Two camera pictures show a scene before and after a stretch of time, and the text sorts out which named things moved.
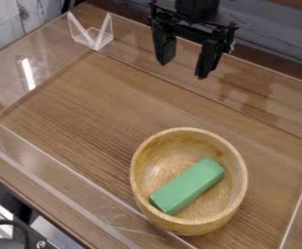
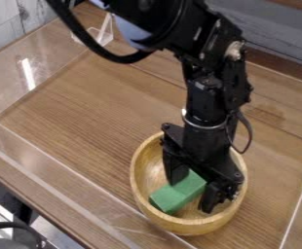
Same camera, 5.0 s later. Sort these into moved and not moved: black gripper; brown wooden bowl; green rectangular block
Moved: black gripper
Not moved: brown wooden bowl; green rectangular block
